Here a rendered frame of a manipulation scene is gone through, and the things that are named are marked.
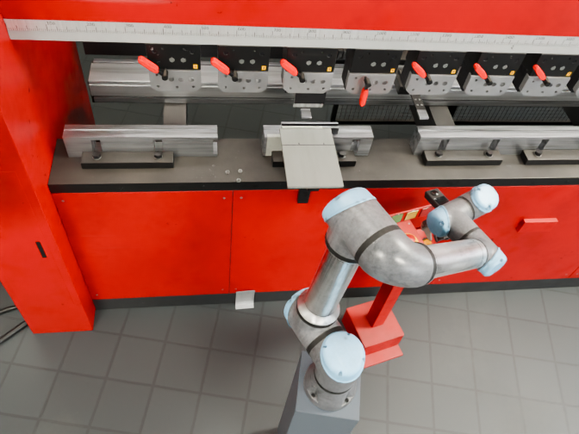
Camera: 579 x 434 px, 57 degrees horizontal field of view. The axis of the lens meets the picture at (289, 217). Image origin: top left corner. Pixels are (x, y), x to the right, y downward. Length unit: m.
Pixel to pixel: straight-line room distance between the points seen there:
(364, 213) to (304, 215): 0.93
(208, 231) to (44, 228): 0.57
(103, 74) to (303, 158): 0.80
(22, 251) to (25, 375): 0.68
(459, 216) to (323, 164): 0.52
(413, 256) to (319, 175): 0.69
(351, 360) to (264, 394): 1.04
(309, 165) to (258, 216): 0.36
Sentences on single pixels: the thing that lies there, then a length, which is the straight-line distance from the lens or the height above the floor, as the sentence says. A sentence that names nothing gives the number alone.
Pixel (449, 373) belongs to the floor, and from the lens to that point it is 2.62.
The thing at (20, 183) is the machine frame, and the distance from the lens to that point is 1.76.
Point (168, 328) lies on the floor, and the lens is 2.51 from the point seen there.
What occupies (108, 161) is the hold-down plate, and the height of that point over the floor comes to 0.91.
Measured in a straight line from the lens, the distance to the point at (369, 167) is 1.96.
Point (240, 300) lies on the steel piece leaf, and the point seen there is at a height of 0.04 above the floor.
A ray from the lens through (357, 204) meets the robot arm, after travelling 1.12.
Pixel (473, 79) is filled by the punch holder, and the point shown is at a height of 1.24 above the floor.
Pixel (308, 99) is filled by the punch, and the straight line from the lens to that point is 1.79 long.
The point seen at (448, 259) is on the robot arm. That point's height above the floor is 1.32.
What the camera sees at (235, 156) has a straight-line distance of 1.91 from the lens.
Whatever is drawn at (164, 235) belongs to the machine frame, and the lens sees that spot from 2.07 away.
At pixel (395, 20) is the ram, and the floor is 1.44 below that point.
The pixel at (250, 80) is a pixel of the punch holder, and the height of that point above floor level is 1.22.
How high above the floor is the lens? 2.26
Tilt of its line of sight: 52 degrees down
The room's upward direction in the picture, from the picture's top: 10 degrees clockwise
